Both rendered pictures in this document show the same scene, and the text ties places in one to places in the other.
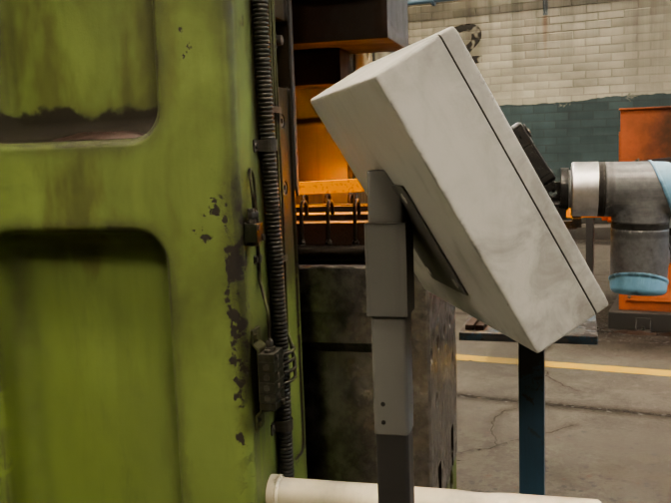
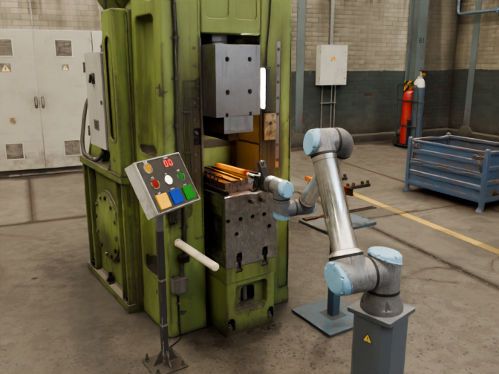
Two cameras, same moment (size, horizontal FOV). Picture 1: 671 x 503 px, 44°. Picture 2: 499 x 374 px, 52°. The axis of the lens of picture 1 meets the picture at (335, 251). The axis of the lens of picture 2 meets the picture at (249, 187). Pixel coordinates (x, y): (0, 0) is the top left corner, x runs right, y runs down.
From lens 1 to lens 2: 232 cm
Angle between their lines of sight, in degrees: 41
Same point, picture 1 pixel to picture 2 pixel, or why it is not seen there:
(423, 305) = (224, 208)
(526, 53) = not seen: outside the picture
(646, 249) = (275, 205)
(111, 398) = not seen: hidden behind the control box
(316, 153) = (253, 153)
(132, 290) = not seen: hidden behind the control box
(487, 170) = (139, 187)
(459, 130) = (135, 179)
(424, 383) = (224, 228)
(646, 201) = (275, 192)
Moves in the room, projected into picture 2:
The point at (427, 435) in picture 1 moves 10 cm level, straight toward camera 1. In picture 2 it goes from (225, 242) to (212, 246)
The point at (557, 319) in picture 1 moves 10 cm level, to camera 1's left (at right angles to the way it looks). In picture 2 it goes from (150, 215) to (137, 211)
